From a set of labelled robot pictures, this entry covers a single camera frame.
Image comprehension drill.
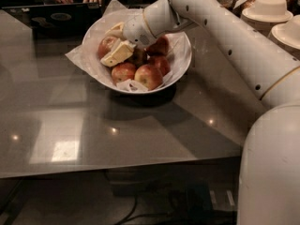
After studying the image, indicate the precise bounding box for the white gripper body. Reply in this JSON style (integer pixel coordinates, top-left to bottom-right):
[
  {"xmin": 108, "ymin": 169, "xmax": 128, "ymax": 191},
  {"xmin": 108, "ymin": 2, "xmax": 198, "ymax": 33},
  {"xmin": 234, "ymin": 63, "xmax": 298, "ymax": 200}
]
[{"xmin": 123, "ymin": 0, "xmax": 175, "ymax": 48}]

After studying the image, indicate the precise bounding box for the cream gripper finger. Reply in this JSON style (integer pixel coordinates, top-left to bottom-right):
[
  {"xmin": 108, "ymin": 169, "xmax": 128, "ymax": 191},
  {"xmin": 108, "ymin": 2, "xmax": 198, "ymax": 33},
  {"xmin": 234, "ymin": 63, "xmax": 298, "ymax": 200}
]
[
  {"xmin": 105, "ymin": 22, "xmax": 125, "ymax": 39},
  {"xmin": 100, "ymin": 38, "xmax": 136, "ymax": 68}
]

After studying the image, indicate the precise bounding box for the large red apple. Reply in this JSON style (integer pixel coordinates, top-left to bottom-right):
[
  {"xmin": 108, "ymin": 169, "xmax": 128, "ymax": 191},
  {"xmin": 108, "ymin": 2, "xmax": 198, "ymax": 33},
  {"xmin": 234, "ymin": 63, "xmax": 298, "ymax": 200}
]
[{"xmin": 97, "ymin": 36, "xmax": 117, "ymax": 59}]

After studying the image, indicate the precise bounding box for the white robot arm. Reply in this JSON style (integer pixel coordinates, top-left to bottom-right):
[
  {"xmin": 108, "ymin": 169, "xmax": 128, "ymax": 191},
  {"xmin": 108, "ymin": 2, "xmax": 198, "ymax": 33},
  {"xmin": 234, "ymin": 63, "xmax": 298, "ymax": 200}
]
[{"xmin": 109, "ymin": 0, "xmax": 300, "ymax": 225}]

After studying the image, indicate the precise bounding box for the small yellow-red apple centre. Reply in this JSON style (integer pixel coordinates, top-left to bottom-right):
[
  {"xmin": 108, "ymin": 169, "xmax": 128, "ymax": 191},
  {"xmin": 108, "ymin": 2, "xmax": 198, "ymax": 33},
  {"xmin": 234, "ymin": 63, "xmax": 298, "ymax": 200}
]
[{"xmin": 128, "ymin": 49, "xmax": 147, "ymax": 67}]

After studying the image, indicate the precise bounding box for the red apple front left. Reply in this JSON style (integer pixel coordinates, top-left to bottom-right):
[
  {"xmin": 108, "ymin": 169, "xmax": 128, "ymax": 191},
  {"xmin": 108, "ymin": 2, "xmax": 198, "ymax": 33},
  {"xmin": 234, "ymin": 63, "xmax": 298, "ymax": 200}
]
[{"xmin": 112, "ymin": 62, "xmax": 137, "ymax": 83}]

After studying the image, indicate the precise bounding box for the red apple back right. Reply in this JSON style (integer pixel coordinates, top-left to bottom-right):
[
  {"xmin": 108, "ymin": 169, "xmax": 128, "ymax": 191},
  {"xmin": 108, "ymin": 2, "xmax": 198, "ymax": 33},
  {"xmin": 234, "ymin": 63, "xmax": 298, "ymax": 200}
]
[{"xmin": 145, "ymin": 36, "xmax": 170, "ymax": 55}]

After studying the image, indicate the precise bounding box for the red apple front right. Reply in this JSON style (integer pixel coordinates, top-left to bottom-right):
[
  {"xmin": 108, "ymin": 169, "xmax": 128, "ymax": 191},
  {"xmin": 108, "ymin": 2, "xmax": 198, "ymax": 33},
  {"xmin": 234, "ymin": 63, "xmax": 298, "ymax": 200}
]
[{"xmin": 134, "ymin": 64, "xmax": 163, "ymax": 90}]

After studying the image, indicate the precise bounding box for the red apple middle right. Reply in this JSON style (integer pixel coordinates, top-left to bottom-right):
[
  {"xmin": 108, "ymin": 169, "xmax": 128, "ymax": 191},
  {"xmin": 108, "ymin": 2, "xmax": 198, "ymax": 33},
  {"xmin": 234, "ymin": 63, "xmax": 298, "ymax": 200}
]
[{"xmin": 148, "ymin": 55, "xmax": 171, "ymax": 76}]

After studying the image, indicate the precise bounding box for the white paper bowl on stack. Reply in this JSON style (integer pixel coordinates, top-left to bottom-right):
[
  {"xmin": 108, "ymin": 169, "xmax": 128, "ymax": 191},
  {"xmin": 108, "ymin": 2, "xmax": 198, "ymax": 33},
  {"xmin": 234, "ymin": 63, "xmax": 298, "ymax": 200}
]
[{"xmin": 242, "ymin": 0, "xmax": 293, "ymax": 23}]

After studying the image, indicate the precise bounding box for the white paper bowl front stack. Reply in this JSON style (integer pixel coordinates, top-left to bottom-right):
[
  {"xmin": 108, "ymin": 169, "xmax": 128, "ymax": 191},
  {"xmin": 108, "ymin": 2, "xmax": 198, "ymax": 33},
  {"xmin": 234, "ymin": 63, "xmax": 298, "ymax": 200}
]
[{"xmin": 271, "ymin": 15, "xmax": 300, "ymax": 50}]

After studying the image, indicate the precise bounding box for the white paper liner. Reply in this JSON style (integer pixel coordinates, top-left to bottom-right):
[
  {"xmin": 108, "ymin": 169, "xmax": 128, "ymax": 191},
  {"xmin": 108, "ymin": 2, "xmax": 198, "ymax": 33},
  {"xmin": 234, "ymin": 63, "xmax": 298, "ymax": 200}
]
[{"xmin": 65, "ymin": 0, "xmax": 186, "ymax": 93}]

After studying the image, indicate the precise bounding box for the black laptop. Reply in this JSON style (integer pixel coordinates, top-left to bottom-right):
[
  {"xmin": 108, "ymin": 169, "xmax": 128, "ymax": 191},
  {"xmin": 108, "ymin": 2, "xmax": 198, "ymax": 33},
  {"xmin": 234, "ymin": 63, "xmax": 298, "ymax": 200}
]
[{"xmin": 3, "ymin": 3, "xmax": 102, "ymax": 37}]

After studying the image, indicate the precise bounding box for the back stack of paper plates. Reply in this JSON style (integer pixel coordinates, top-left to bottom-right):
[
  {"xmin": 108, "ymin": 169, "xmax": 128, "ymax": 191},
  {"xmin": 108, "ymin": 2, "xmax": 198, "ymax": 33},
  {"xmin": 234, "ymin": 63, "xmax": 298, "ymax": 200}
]
[{"xmin": 241, "ymin": 16, "xmax": 273, "ymax": 37}]

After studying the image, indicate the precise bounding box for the dark box under table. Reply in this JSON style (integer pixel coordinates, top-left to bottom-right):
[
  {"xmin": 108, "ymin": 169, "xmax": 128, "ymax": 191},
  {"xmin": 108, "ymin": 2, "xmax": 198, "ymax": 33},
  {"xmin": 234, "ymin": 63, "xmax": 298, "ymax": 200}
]
[{"xmin": 186, "ymin": 183, "xmax": 237, "ymax": 213}]

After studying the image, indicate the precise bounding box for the black cable on floor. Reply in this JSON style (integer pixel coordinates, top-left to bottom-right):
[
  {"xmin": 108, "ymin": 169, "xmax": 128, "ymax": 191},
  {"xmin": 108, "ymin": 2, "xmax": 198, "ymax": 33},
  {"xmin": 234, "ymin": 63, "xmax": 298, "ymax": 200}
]
[{"xmin": 113, "ymin": 190, "xmax": 238, "ymax": 225}]

